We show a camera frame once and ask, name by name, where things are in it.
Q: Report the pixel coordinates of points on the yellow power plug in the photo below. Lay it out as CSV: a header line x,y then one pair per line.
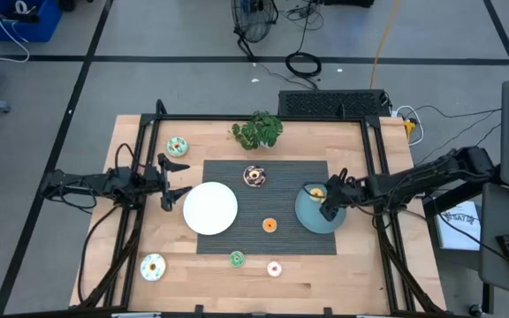
x,y
409,127

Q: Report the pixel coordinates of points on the black equipment case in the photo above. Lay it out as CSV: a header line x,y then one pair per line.
x,y
347,2

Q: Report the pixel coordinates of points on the black caster wheel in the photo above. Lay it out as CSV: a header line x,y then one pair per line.
x,y
475,310

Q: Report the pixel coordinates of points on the grey woven placemat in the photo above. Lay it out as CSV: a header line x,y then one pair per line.
x,y
290,176

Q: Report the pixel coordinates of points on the small yellow glazed donut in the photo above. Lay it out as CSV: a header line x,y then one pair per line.
x,y
316,194

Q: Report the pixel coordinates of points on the small green sprinkled donut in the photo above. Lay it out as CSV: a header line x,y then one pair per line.
x,y
237,259

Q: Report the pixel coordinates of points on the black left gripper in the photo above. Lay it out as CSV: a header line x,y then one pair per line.
x,y
153,179

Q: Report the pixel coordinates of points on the black aluminium rig frame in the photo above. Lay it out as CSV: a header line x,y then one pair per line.
x,y
192,117

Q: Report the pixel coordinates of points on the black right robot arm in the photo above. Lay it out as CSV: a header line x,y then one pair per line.
x,y
413,179

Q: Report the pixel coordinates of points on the large white sprinkled donut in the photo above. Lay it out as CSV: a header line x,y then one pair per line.
x,y
153,267

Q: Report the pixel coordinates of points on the blue plastic bin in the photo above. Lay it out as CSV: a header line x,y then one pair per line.
x,y
38,27

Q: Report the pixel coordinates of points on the small orange glazed donut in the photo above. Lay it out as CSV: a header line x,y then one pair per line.
x,y
269,225

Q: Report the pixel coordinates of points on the large chocolate glazed donut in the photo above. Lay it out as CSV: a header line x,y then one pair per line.
x,y
254,176

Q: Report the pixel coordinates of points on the black perforated computer case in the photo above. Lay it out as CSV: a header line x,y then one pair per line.
x,y
329,103

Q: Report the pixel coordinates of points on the black floor fan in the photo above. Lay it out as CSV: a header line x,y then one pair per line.
x,y
254,20

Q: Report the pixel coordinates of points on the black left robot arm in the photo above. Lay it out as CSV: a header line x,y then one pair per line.
x,y
82,183

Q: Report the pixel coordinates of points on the teal round plate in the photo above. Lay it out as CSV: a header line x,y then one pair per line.
x,y
312,221

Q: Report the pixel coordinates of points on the small pink white donut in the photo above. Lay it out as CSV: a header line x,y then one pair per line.
x,y
274,268

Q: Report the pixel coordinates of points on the green potted plant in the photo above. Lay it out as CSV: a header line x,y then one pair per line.
x,y
259,130

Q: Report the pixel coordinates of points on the white printed booklet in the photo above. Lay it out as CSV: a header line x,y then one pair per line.
x,y
460,227

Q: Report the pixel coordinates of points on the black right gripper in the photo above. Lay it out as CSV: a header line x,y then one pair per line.
x,y
345,192

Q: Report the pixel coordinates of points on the white round plate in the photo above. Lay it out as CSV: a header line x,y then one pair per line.
x,y
210,208

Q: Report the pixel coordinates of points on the large mint green donut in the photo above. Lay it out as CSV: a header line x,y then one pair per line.
x,y
177,146

